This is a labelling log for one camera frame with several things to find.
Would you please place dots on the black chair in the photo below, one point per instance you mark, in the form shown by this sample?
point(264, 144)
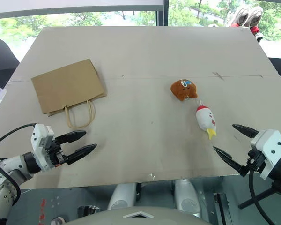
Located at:
point(1, 58)

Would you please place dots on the beige sneaker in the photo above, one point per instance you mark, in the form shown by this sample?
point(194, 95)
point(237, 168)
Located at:
point(240, 16)
point(254, 15)

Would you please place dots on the black slotted rail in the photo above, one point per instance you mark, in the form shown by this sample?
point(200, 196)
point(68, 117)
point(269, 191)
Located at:
point(223, 208)

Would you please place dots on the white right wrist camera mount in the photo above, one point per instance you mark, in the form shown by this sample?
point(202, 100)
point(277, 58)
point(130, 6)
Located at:
point(270, 145)

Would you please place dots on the red and white sock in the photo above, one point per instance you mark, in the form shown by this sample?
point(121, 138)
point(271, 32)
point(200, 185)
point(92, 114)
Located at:
point(256, 31)

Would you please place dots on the black window post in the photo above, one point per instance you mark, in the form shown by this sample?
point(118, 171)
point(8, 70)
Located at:
point(165, 11)

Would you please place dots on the white board panel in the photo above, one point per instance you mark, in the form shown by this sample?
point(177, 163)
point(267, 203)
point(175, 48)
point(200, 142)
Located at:
point(72, 5)

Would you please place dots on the silver robot leg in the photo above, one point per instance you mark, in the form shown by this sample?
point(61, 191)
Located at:
point(186, 194)
point(121, 195)

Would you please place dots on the white rocket plush toy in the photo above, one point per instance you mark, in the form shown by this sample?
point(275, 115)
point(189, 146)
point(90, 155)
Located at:
point(205, 118)

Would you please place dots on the black floor bar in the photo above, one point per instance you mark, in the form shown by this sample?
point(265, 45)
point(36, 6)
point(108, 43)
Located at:
point(255, 198)

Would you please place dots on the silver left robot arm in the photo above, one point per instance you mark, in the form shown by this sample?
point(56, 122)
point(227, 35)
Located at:
point(10, 165)

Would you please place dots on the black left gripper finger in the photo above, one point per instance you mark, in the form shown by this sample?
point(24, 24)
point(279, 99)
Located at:
point(71, 136)
point(82, 152)

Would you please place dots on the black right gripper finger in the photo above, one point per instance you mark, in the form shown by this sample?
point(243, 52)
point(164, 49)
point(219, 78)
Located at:
point(229, 159)
point(247, 132)

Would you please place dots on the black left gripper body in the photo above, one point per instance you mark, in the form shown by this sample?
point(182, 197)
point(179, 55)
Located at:
point(54, 152)

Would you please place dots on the grey robot torso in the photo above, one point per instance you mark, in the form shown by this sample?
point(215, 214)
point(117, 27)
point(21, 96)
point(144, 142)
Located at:
point(140, 218)

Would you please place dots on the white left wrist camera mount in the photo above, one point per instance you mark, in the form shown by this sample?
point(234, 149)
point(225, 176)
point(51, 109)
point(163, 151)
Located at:
point(39, 140)

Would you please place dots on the brown plush toy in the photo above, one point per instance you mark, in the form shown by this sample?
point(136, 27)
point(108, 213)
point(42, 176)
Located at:
point(182, 90)

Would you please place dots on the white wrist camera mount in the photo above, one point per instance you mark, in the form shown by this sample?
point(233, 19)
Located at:
point(270, 145)
point(39, 140)

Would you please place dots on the black ribbed block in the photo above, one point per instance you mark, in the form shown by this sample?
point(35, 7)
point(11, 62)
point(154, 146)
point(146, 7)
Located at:
point(87, 210)

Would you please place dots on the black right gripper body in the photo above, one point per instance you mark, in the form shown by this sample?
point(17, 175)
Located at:
point(256, 161)

